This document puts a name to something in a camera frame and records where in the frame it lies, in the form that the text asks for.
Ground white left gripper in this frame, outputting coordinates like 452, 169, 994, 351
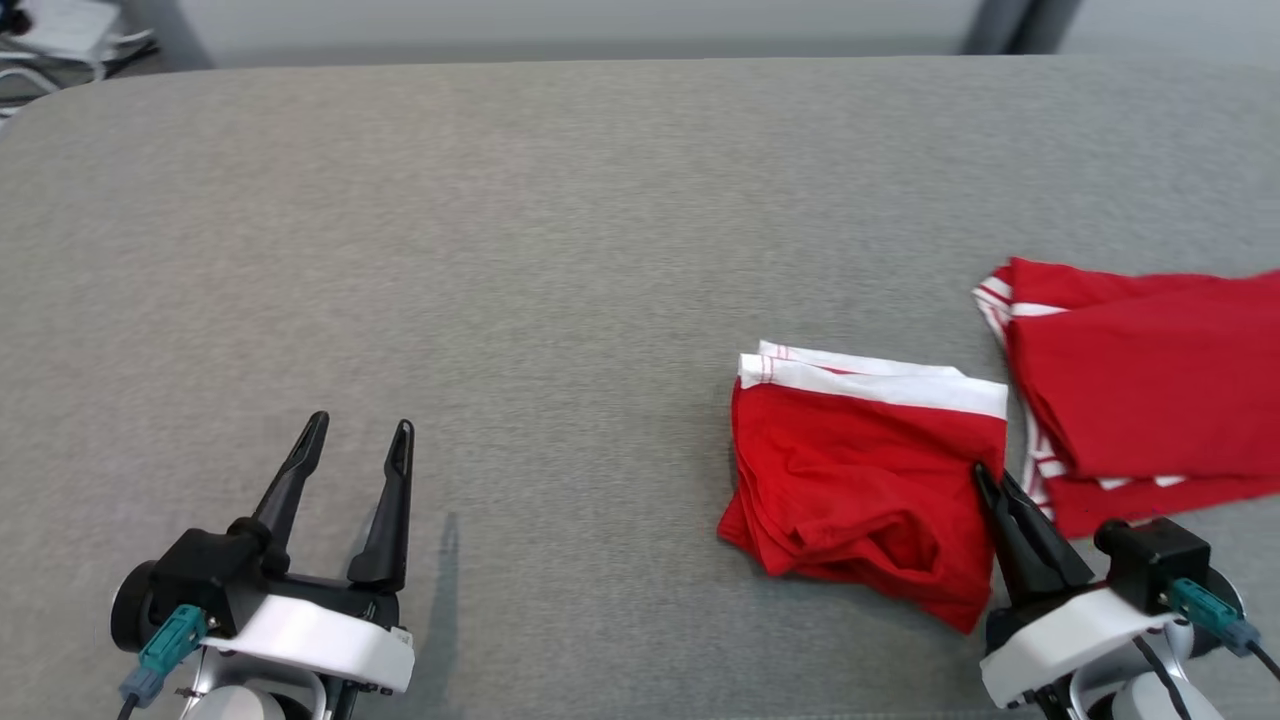
199, 410, 417, 697

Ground narrow white partition panel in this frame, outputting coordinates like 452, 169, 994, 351
1060, 0, 1280, 63

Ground teal-plugged camera cable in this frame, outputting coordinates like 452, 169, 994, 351
1164, 577, 1280, 683
117, 604, 212, 720

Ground white power strip with plug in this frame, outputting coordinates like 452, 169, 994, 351
18, 0, 123, 61

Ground red jersey with black print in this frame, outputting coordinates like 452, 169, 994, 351
973, 256, 1280, 542

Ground teal-plugged left camera cable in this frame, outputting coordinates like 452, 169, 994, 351
117, 604, 212, 720

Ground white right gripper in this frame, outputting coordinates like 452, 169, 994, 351
971, 461, 1183, 712

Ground grey partition post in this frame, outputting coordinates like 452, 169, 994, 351
118, 0, 217, 72
958, 0, 1037, 57
1010, 0, 1087, 57

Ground wide white partition panel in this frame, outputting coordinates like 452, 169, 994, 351
180, 0, 987, 69

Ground teal-plugged right camera cable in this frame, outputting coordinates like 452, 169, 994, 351
1164, 577, 1280, 683

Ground red shorts with white waistband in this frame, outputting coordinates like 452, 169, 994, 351
716, 339, 1010, 635

